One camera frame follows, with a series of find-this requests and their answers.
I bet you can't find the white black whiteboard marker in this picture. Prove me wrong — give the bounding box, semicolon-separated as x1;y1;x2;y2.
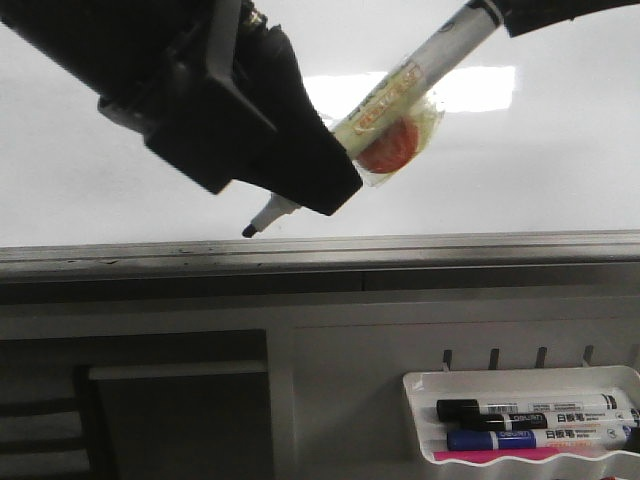
243;1;502;238

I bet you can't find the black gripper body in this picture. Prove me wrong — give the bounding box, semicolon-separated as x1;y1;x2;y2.
1;1;276;193

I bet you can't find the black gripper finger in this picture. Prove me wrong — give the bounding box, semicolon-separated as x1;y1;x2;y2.
230;14;362;216

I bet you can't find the pink eraser strip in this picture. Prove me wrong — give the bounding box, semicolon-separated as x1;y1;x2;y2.
433;447;560;464

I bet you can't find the white whiteboard with metal frame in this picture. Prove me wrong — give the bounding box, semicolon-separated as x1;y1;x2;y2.
1;6;639;269

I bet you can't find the black capped marker top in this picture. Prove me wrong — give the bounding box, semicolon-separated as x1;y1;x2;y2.
436;392;633;422

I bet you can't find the black capped marker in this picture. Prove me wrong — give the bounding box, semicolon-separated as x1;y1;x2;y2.
436;392;633;422
460;409;639;432

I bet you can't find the red magnet taped on marker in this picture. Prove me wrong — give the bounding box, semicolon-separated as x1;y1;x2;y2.
356;116;420;174

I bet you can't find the black capped marker middle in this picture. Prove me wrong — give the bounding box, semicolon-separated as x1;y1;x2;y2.
460;409;639;432

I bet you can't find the white plastic marker tray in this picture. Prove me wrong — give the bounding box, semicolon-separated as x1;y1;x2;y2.
403;366;639;479

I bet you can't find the blue capped marker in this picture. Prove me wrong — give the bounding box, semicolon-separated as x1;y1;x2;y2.
446;425;632;451

